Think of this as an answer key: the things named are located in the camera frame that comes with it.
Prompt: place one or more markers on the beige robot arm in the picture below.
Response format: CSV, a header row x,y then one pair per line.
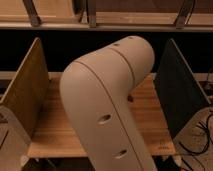
x,y
94,90

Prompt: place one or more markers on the right dark side panel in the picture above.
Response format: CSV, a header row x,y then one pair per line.
x,y
180,95

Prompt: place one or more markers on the small dark object behind arm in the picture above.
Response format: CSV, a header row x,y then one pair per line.
x,y
130,98

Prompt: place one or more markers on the left wooden side panel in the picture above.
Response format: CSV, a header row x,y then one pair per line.
x,y
23,99

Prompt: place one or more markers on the wooden shelf with brackets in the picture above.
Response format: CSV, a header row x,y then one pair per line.
x,y
134,15

